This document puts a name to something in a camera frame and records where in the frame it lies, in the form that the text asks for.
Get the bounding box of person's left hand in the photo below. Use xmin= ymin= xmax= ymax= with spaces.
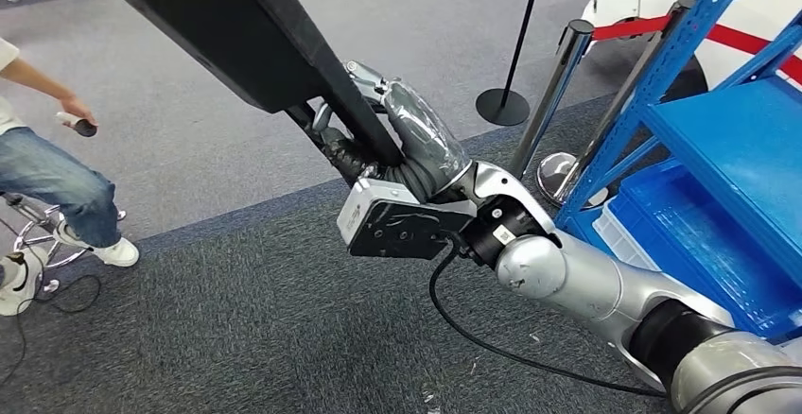
xmin=59 ymin=95 xmax=96 ymax=129

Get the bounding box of white controller dark end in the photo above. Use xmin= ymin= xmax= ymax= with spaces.
xmin=55 ymin=112 xmax=99 ymax=139

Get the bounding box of long black plastic part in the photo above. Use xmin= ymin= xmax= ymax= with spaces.
xmin=107 ymin=0 xmax=406 ymax=183

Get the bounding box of blue metal shelf rack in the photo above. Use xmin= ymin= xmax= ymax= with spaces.
xmin=554 ymin=0 xmax=802 ymax=343

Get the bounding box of person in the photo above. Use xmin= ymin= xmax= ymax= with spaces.
xmin=0 ymin=36 xmax=140 ymax=319

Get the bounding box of black pole round base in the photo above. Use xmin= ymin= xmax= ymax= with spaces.
xmin=475 ymin=0 xmax=548 ymax=128

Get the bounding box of white slotted plastic bin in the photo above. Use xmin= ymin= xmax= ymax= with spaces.
xmin=591 ymin=202 xmax=662 ymax=273

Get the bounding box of red stanchion belt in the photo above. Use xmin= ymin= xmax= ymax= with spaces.
xmin=591 ymin=15 xmax=674 ymax=42

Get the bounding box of large blue plastic crate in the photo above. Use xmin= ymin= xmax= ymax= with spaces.
xmin=604 ymin=160 xmax=802 ymax=340

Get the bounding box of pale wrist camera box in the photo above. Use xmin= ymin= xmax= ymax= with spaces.
xmin=336 ymin=177 xmax=427 ymax=247

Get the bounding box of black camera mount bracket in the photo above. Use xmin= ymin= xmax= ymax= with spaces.
xmin=346 ymin=199 xmax=480 ymax=262

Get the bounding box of black camera cable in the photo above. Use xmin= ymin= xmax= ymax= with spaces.
xmin=428 ymin=245 xmax=669 ymax=399

